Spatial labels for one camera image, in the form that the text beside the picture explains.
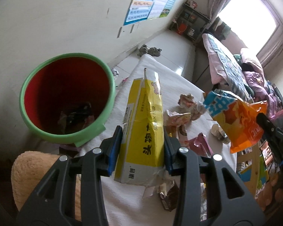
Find crumpled pink and yellow wrapper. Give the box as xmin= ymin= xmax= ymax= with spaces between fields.
xmin=164 ymin=109 xmax=192 ymax=128

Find yellow and white paper packet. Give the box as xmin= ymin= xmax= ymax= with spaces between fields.
xmin=114 ymin=68 xmax=167 ymax=187

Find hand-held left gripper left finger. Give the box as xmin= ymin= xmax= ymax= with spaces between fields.
xmin=16 ymin=125 xmax=123 ymax=226

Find dark storage shelf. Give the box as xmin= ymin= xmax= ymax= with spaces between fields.
xmin=168 ymin=2 xmax=212 ymax=44

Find crumpled white and pink wrapper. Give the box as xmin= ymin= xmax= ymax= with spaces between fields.
xmin=178 ymin=94 xmax=204 ymax=121

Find bright window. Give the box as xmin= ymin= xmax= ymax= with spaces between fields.
xmin=216 ymin=0 xmax=280 ymax=57

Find white tablecloth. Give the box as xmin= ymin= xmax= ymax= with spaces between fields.
xmin=82 ymin=55 xmax=238 ymax=226

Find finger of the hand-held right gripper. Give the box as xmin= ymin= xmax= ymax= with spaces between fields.
xmin=257 ymin=112 xmax=283 ymax=146

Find silver foil wrapper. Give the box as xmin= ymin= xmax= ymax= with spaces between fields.
xmin=211 ymin=124 xmax=230 ymax=144

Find colourful wall poster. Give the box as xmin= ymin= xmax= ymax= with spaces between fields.
xmin=123 ymin=0 xmax=184 ymax=26

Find orange fuzzy cushion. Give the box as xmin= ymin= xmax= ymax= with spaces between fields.
xmin=11 ymin=151 xmax=82 ymax=222

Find orange bucket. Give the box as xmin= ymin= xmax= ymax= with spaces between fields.
xmin=176 ymin=23 xmax=187 ymax=35

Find heap of wrappers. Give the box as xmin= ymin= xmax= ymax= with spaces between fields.
xmin=58 ymin=101 xmax=95 ymax=133

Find brown wrapper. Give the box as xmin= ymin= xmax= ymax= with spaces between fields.
xmin=158 ymin=181 xmax=180 ymax=212

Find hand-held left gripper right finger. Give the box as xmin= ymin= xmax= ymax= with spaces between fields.
xmin=163 ymin=132 xmax=267 ymax=226

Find orange and blue snack bag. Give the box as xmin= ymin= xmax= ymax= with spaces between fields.
xmin=202 ymin=89 xmax=268 ymax=154

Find red bin with green rim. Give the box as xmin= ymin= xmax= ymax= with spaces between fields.
xmin=19 ymin=53 xmax=116 ymax=147

